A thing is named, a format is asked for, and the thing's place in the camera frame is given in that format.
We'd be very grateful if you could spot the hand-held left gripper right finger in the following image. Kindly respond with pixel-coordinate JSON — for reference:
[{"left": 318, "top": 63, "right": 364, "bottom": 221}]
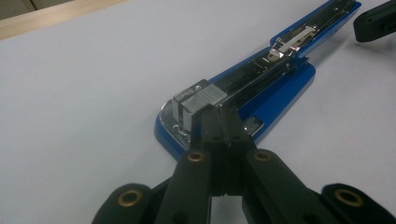
[{"left": 221, "top": 106, "right": 259, "bottom": 198}]

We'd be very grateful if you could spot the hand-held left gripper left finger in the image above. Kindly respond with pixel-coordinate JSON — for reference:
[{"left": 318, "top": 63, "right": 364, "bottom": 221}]
[{"left": 189, "top": 105, "right": 227, "bottom": 198}]

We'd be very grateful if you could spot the blue stapler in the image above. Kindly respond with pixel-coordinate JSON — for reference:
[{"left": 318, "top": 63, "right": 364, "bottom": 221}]
[{"left": 153, "top": 0, "right": 362, "bottom": 162}]

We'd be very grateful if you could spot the white table cover sheet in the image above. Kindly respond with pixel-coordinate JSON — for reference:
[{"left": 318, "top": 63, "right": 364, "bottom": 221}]
[{"left": 0, "top": 0, "right": 396, "bottom": 224}]

